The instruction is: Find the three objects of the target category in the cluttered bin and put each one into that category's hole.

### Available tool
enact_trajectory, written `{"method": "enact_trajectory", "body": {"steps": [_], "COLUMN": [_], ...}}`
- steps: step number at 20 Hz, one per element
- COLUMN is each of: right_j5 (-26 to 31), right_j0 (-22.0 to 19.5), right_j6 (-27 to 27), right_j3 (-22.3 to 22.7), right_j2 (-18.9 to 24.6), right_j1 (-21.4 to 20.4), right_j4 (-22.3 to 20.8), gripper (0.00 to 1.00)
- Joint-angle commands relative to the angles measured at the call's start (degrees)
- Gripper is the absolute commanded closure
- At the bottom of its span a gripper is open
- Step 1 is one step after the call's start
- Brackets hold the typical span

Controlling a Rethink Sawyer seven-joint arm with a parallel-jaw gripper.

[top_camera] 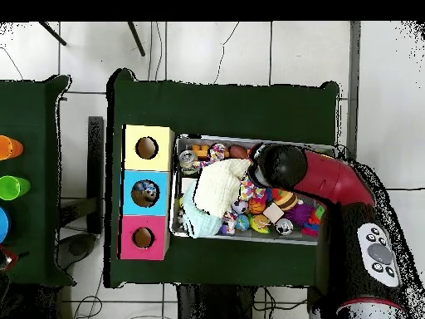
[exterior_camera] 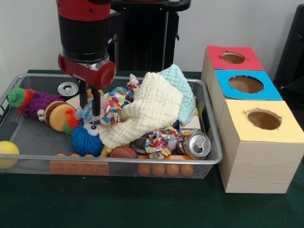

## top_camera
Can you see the cream waffle cloth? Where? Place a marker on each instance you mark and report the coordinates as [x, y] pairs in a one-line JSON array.
[[219, 186]]

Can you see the mint green waffle cloth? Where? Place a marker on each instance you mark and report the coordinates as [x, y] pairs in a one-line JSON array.
[[202, 226]]

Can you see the crushed clear plastic bottle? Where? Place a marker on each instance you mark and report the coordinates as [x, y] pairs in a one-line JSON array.
[[146, 189]]

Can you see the blue plastic cup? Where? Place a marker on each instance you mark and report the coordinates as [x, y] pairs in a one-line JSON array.
[[3, 226]]

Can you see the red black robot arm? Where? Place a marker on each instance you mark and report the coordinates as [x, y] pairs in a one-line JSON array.
[[332, 179]]

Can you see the shallow silver mesh bin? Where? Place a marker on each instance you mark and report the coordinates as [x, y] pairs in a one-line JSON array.
[[186, 141]]

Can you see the wooden box with three holes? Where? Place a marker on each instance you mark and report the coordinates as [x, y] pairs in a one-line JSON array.
[[162, 206]]

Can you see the crushed metal can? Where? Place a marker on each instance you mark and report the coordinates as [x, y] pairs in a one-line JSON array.
[[187, 159]]

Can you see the brown toy football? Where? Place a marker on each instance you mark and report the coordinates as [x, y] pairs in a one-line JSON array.
[[238, 152]]

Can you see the orange toy basketball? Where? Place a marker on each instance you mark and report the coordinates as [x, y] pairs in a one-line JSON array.
[[256, 206]]

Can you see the dark green table cloth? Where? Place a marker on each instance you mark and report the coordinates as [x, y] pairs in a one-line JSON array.
[[33, 199], [215, 109]]

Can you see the plain wooden cube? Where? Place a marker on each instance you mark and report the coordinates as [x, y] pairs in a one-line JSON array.
[[274, 212]]

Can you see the tan brown toy burger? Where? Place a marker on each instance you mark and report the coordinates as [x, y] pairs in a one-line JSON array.
[[286, 199]]

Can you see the purple spiky ball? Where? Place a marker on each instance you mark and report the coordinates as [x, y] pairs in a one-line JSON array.
[[298, 214]]

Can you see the grey round stand foot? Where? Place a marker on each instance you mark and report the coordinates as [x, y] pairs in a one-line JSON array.
[[78, 247]]

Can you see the black tripod leg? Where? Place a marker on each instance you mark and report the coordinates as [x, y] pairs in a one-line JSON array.
[[136, 40], [53, 34]]

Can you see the green plastic cup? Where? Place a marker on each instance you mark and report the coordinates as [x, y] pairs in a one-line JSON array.
[[13, 187]]

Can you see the orange plastic cup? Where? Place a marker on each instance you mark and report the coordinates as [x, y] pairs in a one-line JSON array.
[[10, 148]]

